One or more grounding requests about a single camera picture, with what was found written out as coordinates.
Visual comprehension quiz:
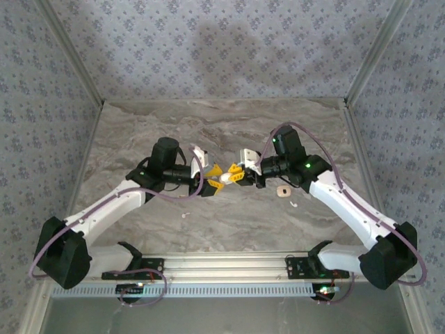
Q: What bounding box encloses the left black mount plate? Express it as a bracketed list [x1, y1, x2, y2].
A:
[101, 256, 165, 280]

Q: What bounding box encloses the black mount plate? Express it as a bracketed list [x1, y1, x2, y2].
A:
[284, 255, 350, 280]
[101, 256, 165, 280]

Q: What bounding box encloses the grey slotted cable duct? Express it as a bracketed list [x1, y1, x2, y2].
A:
[51, 280, 337, 299]

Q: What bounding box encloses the aluminium frame leg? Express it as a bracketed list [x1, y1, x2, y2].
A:
[19, 281, 53, 334]
[398, 281, 432, 334]

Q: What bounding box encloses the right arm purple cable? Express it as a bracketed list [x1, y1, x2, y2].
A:
[259, 121, 428, 306]

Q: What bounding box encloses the aluminium table back rail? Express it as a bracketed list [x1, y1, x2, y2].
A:
[102, 97, 347, 106]

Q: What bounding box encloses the grey metal panel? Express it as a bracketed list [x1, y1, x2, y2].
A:
[40, 297, 416, 334]

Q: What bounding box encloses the aluminium table side rail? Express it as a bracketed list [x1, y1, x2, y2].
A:
[342, 99, 392, 227]
[67, 99, 107, 223]

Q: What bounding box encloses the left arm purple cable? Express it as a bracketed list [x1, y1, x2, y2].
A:
[29, 148, 206, 308]

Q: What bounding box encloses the aluminium frame post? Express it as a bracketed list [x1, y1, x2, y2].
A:
[343, 0, 415, 107]
[34, 0, 106, 107]

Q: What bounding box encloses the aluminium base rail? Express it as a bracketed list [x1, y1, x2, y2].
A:
[81, 252, 366, 282]

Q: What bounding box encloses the right black mount plate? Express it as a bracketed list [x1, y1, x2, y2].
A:
[284, 255, 350, 280]

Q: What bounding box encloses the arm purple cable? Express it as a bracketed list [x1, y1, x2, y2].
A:
[29, 148, 206, 308]
[259, 121, 428, 306]

